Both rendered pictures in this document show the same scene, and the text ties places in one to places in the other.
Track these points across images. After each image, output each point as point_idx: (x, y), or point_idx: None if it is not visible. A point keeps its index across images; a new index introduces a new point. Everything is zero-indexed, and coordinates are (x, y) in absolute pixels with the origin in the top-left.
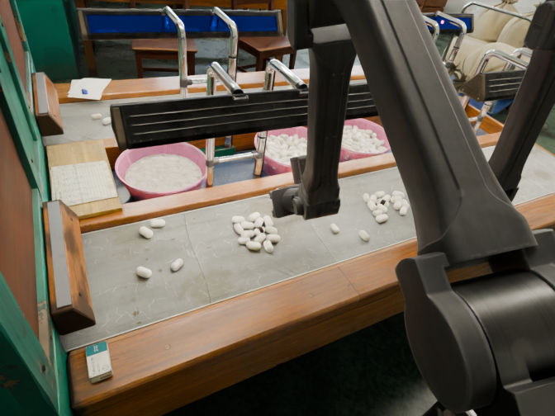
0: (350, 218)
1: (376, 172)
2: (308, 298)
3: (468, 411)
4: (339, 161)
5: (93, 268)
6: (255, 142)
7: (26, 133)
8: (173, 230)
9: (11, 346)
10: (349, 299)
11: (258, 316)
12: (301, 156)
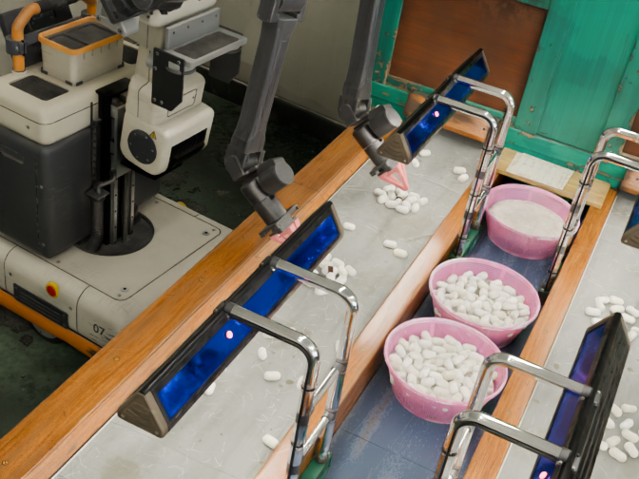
0: (345, 247)
1: (369, 319)
2: (319, 167)
3: (234, 30)
4: (350, 57)
5: (452, 149)
6: (514, 272)
7: (574, 123)
8: (449, 182)
9: None
10: (294, 176)
11: (338, 150)
12: (389, 105)
